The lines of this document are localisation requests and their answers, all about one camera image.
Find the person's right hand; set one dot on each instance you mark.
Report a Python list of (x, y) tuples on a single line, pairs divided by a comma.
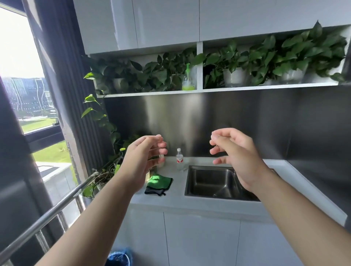
[(244, 156)]

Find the person's left hand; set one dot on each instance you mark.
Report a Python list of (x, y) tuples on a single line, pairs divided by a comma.
[(137, 161)]

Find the person's left middle finger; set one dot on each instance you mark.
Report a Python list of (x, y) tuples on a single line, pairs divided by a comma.
[(161, 152)]

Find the person's right middle finger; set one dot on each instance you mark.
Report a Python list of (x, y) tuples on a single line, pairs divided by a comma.
[(215, 151)]

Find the person's right thumb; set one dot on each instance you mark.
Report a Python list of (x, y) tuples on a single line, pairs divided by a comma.
[(220, 133)]

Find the person's left thumb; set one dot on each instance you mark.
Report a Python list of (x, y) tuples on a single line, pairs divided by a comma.
[(152, 137)]

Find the person's left forearm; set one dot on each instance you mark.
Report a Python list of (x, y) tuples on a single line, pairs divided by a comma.
[(90, 224)]

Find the person's right forearm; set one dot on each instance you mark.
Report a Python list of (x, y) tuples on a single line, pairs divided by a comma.
[(299, 222)]

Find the clear bottle with red label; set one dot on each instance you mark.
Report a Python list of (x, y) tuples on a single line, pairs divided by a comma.
[(179, 160)]

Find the green and black cloth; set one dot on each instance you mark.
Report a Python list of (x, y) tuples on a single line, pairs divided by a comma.
[(157, 182)]

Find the stainless steel sink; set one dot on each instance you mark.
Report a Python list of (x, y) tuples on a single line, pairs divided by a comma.
[(208, 182)]

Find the bushy pothos in white pot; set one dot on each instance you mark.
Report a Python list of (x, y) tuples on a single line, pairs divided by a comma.
[(235, 75)]

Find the green spray bottle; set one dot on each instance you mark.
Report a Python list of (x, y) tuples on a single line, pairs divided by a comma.
[(188, 82)]

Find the trailing pothos in white pot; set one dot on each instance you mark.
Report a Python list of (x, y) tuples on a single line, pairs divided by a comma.
[(153, 72)]

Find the small potted plant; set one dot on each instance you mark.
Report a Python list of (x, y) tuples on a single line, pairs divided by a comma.
[(102, 179)]

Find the white open shelf unit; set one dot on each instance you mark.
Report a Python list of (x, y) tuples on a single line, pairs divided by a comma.
[(199, 65)]

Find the white base cabinet door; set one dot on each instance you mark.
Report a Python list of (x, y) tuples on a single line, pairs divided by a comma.
[(266, 246), (142, 235), (201, 241)]

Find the tall pothos in white pot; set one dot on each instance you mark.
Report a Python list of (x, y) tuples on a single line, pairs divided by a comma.
[(294, 72)]

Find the blue trash bag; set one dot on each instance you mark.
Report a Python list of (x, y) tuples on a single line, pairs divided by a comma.
[(119, 257)]

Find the narrow glossy white cabinet door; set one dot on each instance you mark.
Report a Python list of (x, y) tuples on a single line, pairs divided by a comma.
[(107, 24)]

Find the wide glossy white cabinet door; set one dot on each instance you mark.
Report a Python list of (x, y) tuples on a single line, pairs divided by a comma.
[(274, 16)]

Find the dark grey curtain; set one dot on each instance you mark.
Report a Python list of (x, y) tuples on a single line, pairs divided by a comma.
[(16, 178)]

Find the black window frame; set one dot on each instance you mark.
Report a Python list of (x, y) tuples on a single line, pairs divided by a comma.
[(41, 135)]

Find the metal rail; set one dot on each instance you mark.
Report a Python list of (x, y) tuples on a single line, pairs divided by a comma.
[(46, 216)]

